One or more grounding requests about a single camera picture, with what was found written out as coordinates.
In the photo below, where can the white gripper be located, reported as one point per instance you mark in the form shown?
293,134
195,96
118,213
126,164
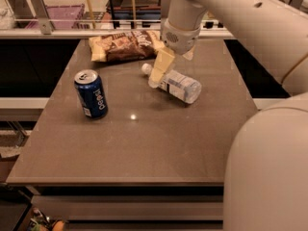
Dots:
181,39

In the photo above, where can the clear plastic water bottle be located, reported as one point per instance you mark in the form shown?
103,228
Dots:
180,86

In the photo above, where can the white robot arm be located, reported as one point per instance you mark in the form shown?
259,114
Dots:
266,177

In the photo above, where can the brown chip bag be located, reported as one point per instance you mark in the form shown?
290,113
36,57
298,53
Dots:
127,46

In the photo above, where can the blue pepsi can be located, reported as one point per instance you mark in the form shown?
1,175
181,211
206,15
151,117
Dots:
90,91

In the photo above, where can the yellow pole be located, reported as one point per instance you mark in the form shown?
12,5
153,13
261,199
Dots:
92,19

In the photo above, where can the purple plastic crate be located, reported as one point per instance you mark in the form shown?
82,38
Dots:
65,17

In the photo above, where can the grey table base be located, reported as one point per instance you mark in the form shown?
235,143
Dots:
185,206

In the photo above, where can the metal railing post middle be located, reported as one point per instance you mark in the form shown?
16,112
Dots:
164,10

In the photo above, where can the metal railing post left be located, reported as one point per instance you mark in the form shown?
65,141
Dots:
44,22

